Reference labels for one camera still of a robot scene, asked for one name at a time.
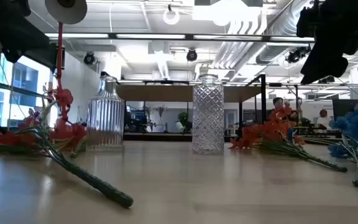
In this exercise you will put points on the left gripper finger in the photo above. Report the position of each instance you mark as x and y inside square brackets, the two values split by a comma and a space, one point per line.
[20, 37]

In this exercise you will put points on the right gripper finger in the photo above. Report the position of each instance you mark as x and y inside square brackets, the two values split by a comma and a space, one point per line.
[309, 21]
[325, 67]

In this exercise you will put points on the blue artificial flower bunch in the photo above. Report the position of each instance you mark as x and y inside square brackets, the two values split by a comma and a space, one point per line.
[357, 123]

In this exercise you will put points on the orange artificial flower bunch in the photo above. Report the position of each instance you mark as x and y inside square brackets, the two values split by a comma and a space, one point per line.
[272, 130]

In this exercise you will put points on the ribbed glass vase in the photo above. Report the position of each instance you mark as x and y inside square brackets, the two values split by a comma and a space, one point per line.
[105, 118]

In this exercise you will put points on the diamond-cut glass vase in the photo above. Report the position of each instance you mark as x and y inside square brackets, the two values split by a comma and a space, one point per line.
[208, 118]

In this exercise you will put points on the red artificial flower bunch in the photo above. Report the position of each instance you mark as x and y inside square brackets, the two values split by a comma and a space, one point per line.
[73, 169]

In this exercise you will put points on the wooden shelf with black legs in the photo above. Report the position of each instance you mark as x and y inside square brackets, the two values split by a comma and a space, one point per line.
[166, 93]

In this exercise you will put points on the black ceiling fixture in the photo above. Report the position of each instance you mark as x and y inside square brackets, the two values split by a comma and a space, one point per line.
[326, 80]

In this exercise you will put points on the black computer monitor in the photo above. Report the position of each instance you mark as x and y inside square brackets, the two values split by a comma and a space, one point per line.
[342, 109]

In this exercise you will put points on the person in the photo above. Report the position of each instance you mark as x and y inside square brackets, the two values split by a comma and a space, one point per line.
[278, 102]
[323, 114]

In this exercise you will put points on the red desk lamp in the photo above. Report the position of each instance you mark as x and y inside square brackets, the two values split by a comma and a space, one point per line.
[73, 14]

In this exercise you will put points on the black ceiling spotlight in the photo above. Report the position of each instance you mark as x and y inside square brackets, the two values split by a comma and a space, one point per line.
[191, 55]
[89, 58]

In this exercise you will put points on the black beam with light strips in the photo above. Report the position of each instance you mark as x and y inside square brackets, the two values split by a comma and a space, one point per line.
[151, 36]

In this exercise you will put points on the small potted green plant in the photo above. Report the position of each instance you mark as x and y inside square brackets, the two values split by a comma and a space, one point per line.
[183, 117]

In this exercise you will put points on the silver ventilation duct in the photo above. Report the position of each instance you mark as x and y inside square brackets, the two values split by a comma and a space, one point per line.
[283, 25]

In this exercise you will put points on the black ceiling camera cluster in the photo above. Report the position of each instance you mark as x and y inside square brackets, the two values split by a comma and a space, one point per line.
[295, 55]

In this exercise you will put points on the black rig frame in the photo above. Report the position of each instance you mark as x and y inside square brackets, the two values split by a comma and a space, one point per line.
[263, 99]

